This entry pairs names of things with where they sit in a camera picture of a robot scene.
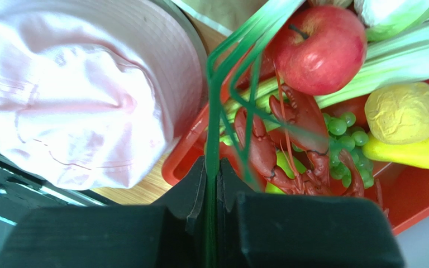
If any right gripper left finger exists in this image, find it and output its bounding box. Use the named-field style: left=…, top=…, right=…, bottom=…
left=0, top=157, right=204, bottom=267

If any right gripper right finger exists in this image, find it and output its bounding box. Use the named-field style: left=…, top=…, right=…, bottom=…
left=217, top=159, right=405, bottom=267

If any green scallion bunch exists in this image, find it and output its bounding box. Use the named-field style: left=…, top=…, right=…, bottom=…
left=204, top=0, right=331, bottom=268

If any green lime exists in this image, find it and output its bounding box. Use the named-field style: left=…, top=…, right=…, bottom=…
left=265, top=150, right=307, bottom=194

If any red toy lobster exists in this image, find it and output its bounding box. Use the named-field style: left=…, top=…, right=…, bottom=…
left=233, top=70, right=390, bottom=218

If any green grape bunch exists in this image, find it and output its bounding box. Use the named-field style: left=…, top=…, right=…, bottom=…
left=322, top=112, right=374, bottom=189

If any pink bucket hat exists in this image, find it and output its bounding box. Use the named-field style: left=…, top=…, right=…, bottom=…
left=0, top=1, right=207, bottom=190

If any red plastic tray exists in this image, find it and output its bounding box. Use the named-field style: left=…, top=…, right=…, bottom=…
left=161, top=79, right=429, bottom=235

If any orange small fruit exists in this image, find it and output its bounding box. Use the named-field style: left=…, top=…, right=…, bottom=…
left=364, top=82, right=429, bottom=145

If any red apple lower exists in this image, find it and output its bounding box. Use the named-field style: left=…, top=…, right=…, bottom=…
left=269, top=6, right=368, bottom=96

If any yellow banana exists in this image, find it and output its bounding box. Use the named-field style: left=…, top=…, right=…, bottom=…
left=362, top=135, right=429, bottom=169

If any checkered blue beige pillow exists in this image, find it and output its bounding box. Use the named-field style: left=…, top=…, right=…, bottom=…
left=173, top=0, right=267, bottom=36

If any white radish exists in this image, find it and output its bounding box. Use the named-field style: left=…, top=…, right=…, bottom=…
left=221, top=22, right=429, bottom=123

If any white garlic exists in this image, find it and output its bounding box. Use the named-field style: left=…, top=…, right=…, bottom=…
left=354, top=0, right=429, bottom=42

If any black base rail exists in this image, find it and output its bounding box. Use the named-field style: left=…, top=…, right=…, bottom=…
left=0, top=154, right=116, bottom=224

